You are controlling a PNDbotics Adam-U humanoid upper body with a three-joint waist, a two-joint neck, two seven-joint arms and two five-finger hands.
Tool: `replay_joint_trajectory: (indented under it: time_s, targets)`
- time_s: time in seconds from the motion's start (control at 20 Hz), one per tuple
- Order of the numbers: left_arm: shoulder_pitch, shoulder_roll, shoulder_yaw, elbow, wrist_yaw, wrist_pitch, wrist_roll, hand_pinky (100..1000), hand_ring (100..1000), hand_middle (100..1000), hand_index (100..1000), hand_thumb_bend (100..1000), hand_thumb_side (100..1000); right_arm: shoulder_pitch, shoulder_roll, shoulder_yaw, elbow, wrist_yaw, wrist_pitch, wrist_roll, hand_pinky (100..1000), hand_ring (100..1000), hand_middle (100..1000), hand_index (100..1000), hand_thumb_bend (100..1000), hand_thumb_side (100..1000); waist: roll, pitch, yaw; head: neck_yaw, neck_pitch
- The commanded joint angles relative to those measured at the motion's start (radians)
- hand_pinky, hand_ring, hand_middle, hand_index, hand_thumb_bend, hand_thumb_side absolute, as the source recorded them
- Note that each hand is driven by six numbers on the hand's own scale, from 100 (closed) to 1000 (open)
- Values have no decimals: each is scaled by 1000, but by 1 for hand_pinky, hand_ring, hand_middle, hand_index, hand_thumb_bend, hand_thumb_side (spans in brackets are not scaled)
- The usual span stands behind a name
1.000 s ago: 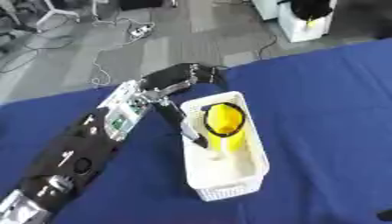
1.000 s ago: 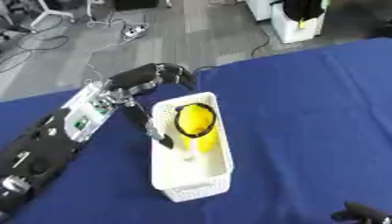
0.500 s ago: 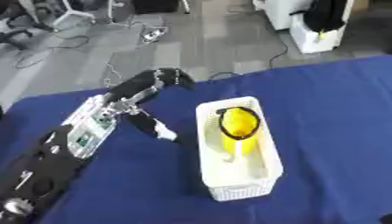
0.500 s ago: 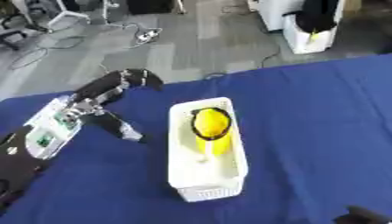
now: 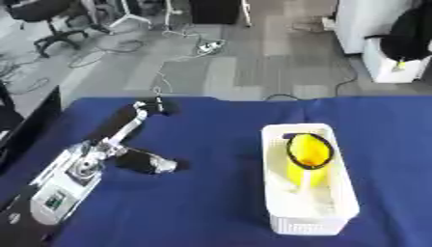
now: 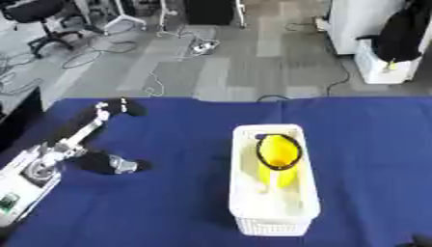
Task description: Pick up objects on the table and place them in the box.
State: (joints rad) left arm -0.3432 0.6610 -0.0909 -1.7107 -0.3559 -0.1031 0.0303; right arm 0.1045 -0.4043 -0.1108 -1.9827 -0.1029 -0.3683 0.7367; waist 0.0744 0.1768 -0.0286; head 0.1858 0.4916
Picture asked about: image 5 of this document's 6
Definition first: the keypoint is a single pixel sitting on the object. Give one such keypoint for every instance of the black bag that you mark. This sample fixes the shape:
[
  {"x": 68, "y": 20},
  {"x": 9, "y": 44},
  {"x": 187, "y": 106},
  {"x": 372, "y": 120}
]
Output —
[{"x": 409, "y": 32}]

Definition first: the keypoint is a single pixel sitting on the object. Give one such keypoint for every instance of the black office chair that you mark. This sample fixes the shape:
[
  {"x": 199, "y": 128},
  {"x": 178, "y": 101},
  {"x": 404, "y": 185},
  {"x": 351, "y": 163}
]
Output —
[{"x": 48, "y": 19}]

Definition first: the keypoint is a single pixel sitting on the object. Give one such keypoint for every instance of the white tripod stand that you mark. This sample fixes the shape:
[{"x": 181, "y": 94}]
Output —
[{"x": 130, "y": 15}]

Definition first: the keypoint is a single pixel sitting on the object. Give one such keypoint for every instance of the yellow and black toy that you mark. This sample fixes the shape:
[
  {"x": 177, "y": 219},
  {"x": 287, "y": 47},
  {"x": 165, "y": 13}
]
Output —
[{"x": 308, "y": 153}]

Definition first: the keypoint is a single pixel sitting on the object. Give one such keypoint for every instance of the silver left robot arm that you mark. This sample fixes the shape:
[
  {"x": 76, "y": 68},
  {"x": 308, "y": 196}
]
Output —
[{"x": 63, "y": 187}]

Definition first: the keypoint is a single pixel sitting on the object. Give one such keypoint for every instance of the white plastic basket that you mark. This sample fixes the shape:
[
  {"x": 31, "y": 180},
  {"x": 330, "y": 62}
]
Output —
[{"x": 308, "y": 205}]

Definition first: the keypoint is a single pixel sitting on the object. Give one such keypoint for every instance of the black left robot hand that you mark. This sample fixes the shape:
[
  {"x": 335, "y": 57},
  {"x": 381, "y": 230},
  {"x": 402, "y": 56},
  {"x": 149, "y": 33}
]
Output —
[{"x": 121, "y": 119}]

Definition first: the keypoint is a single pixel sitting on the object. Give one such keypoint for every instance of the black cabinet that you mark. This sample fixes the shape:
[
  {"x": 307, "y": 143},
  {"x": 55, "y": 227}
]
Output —
[{"x": 213, "y": 11}]

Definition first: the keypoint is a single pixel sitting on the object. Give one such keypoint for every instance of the white power strip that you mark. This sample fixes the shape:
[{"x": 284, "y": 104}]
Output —
[{"x": 209, "y": 47}]

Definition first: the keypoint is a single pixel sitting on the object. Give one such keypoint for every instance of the white box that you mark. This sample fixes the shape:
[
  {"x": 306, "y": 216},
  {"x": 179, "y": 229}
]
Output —
[{"x": 391, "y": 66}]

